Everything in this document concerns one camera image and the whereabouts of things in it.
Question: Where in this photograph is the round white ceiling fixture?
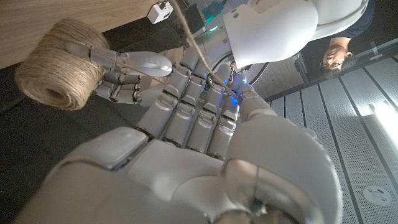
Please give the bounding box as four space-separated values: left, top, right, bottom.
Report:
362 185 393 207

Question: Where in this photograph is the brown twine spool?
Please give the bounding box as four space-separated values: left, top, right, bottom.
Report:
14 17 110 111

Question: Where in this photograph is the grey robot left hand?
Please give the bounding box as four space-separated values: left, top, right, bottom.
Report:
64 27 238 107

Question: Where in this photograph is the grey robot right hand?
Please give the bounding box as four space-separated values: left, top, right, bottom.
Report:
12 45 343 224

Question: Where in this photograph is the bright ceiling light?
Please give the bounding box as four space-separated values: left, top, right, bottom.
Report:
368 101 398 144

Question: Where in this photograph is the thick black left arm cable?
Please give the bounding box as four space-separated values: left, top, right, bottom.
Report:
247 61 271 86

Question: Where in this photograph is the brown twine strand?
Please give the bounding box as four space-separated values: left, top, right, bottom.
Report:
102 0 241 98

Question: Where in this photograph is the white power socket box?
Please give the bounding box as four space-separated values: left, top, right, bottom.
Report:
147 0 175 26

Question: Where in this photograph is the person in dark shirt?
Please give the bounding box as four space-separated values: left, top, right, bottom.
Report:
309 0 379 80

